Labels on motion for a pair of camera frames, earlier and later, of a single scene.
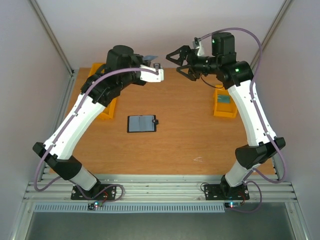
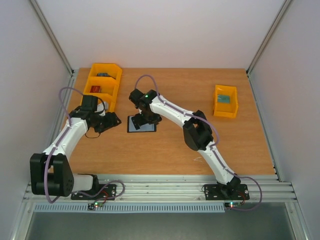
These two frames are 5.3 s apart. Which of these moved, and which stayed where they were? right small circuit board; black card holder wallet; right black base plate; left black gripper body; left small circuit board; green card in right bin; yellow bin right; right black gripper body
Moved: right black gripper body; left black gripper body
Stayed: left small circuit board; black card holder wallet; green card in right bin; yellow bin right; right small circuit board; right black base plate
